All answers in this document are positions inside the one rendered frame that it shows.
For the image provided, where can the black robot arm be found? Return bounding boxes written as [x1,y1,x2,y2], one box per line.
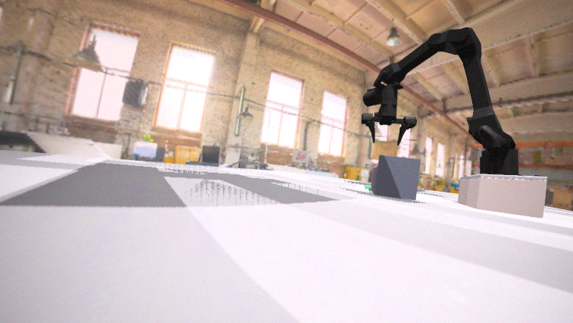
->
[363,27,524,176]

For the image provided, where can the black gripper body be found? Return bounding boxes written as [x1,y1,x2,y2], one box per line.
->
[362,99,417,128]

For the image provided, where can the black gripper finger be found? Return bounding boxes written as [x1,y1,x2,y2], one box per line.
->
[365,121,375,142]
[397,124,412,146]

